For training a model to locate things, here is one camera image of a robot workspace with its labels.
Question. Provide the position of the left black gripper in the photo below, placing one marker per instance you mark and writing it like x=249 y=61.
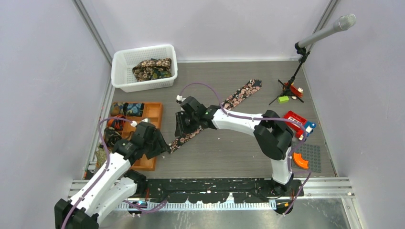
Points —
x=161 y=146

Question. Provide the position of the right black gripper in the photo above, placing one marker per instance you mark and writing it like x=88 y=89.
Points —
x=181 y=128

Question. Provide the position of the black pink floral tie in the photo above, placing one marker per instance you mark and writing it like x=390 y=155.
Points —
x=251 y=87

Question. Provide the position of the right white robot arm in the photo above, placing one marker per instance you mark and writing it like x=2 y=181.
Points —
x=272 y=134

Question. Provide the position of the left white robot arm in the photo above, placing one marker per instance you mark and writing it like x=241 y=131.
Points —
x=114 y=182

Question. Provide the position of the floral ties in basket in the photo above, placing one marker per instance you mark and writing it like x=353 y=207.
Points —
x=153 y=69

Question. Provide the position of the orange wooden compartment tray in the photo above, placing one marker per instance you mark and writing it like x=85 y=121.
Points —
x=153 y=111

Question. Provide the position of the orange striped rolled tie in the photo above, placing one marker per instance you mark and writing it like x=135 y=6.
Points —
x=116 y=122

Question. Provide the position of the blue floral rolled tie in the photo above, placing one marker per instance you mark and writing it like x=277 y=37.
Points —
x=133 y=109

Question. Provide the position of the dark patterned rolled tie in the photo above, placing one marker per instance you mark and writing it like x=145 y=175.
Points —
x=111 y=136

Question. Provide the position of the yellow floral rolled tie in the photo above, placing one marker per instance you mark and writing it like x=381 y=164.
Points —
x=117 y=108

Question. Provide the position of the olive patterned rolled tie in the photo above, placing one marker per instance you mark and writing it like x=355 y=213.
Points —
x=101 y=156

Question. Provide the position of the white plastic basket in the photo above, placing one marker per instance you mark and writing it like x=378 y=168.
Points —
x=124 y=60

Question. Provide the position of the green toy block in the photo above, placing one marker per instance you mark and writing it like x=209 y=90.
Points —
x=282 y=99

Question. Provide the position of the red toy bus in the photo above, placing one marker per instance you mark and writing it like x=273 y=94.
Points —
x=297 y=119

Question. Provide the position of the red toy piece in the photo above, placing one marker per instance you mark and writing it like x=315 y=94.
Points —
x=292 y=91

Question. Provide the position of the orange curved toy piece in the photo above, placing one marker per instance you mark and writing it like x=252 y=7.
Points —
x=300 y=161

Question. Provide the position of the grey studded baseplate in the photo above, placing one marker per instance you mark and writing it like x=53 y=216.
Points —
x=310 y=153

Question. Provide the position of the black microphone tripod stand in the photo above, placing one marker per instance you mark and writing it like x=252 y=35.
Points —
x=304 y=55

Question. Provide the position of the grey microphone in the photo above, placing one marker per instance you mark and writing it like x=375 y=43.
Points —
x=343 y=23

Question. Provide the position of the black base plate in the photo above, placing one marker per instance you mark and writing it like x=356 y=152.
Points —
x=214 y=190

